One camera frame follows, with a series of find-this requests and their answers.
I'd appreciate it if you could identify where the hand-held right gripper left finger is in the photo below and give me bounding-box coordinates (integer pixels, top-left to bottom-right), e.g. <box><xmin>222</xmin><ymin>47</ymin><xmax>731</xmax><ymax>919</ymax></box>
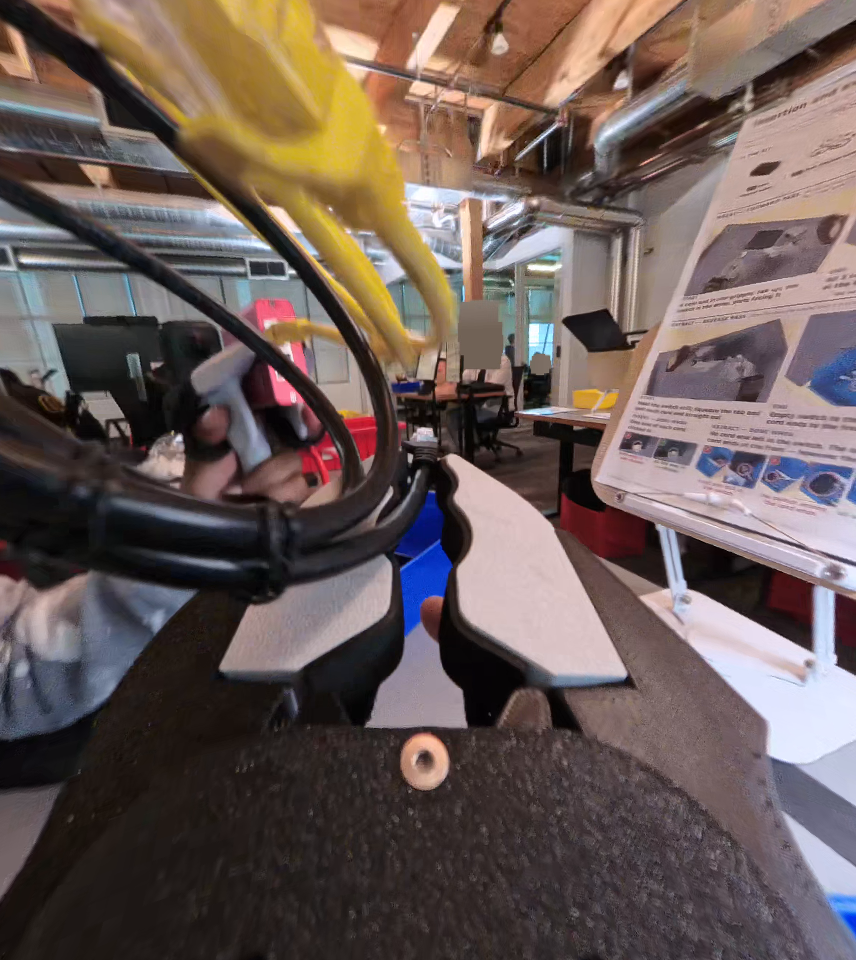
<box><xmin>218</xmin><ymin>551</ymin><xmax>408</xmax><ymax>684</ymax></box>

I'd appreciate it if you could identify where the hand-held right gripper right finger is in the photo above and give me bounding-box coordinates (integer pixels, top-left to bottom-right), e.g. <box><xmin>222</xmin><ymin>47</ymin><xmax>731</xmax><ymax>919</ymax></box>
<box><xmin>435</xmin><ymin>453</ymin><xmax>631</xmax><ymax>690</ymax></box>

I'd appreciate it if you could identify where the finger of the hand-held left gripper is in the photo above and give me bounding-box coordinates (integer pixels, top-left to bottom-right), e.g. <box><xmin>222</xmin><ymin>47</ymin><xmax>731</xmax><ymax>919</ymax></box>
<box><xmin>190</xmin><ymin>342</ymin><xmax>259</xmax><ymax>404</ymax></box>

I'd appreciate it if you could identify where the red ethernet switch box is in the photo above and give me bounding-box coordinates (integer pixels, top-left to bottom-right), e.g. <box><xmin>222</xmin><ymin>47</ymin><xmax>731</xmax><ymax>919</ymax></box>
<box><xmin>221</xmin><ymin>297</ymin><xmax>325</xmax><ymax>451</ymax></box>

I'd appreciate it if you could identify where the black ethernet cable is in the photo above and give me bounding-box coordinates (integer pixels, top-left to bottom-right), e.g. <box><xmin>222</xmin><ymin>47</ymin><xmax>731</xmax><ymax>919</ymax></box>
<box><xmin>0</xmin><ymin>0</ymin><xmax>440</xmax><ymax>605</ymax></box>

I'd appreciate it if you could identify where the yellow ethernet cable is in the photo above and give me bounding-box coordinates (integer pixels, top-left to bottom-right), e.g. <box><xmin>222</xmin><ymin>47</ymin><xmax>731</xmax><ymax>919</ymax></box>
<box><xmin>71</xmin><ymin>0</ymin><xmax>460</xmax><ymax>370</ymax></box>

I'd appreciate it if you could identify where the person's left hand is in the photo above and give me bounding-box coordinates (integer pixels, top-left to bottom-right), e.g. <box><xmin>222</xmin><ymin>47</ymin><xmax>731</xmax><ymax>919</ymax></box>
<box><xmin>182</xmin><ymin>405</ymin><xmax>327</xmax><ymax>505</ymax></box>

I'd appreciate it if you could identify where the black monitor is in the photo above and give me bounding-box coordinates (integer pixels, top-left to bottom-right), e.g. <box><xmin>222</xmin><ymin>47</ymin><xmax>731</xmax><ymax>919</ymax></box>
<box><xmin>53</xmin><ymin>316</ymin><xmax>166</xmax><ymax>396</ymax></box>

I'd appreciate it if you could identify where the black office chair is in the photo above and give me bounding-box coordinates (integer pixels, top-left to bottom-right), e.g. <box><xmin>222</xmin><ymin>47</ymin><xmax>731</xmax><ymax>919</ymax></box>
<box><xmin>473</xmin><ymin>390</ymin><xmax>525</xmax><ymax>460</ymax></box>

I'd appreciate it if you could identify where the wooden background desk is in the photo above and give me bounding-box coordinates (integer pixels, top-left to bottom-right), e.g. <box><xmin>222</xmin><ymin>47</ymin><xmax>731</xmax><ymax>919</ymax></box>
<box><xmin>514</xmin><ymin>407</ymin><xmax>612</xmax><ymax>519</ymax></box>

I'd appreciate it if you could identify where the black angled panel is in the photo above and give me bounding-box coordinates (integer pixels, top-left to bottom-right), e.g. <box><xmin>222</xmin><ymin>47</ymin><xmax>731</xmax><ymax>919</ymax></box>
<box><xmin>561</xmin><ymin>308</ymin><xmax>637</xmax><ymax>354</ymax></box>

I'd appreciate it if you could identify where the wooden instruction sheet board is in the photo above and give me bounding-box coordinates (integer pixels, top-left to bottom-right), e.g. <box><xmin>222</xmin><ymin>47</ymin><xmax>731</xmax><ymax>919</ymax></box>
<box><xmin>591</xmin><ymin>33</ymin><xmax>856</xmax><ymax>601</ymax></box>

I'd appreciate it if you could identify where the silver ventilation duct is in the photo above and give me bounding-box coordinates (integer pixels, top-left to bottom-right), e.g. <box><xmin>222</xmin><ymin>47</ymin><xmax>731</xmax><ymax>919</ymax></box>
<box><xmin>574</xmin><ymin>71</ymin><xmax>699</xmax><ymax>200</ymax></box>

